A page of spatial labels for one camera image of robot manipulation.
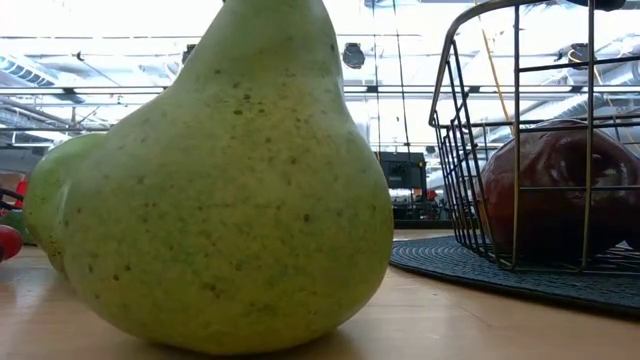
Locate large green pear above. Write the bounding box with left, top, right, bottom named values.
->
left=57, top=0, right=395, bottom=356

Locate dark red apple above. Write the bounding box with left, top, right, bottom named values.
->
left=474, top=118, right=640, bottom=266

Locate black computer monitor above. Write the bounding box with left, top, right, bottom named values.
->
left=378, top=151, right=429, bottom=191

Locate dark round plate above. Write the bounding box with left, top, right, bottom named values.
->
left=388, top=234, right=640, bottom=316

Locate red grape bunch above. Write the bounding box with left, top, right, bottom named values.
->
left=0, top=224, right=25, bottom=264

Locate thin black hanging cable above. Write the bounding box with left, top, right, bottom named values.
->
left=370, top=0, right=384, bottom=146

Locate yellow hanging cable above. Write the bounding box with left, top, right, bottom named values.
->
left=472, top=0, right=516, bottom=136

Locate gold wire basket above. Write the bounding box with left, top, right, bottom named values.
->
left=428, top=0, right=640, bottom=275

